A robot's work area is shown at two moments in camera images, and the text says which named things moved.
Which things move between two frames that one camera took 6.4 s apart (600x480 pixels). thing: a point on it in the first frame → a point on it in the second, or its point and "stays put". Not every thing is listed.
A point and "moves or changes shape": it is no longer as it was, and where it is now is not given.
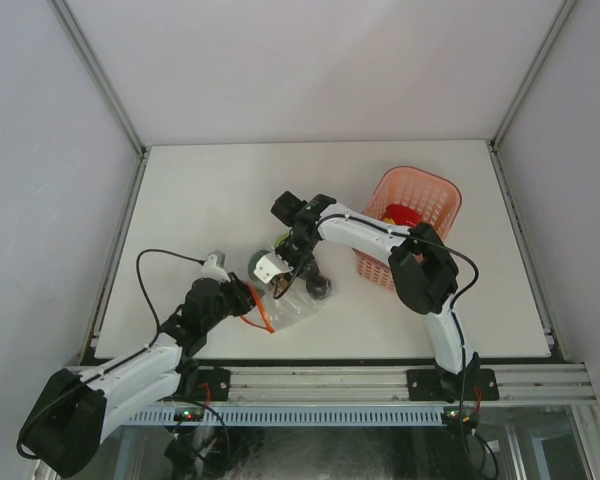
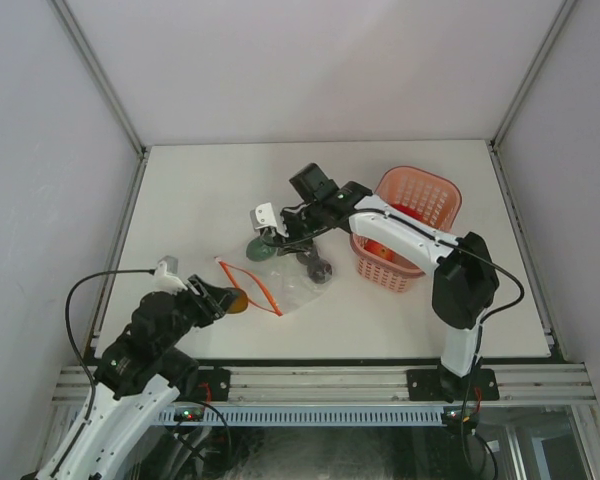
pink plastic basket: [438, 200] stays put
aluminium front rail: [542, 385] stays put
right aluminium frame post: [564, 10] stays put
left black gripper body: [232, 300] → [200, 312]
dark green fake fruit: [252, 264] → [259, 250]
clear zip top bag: [295, 307] moves or changes shape
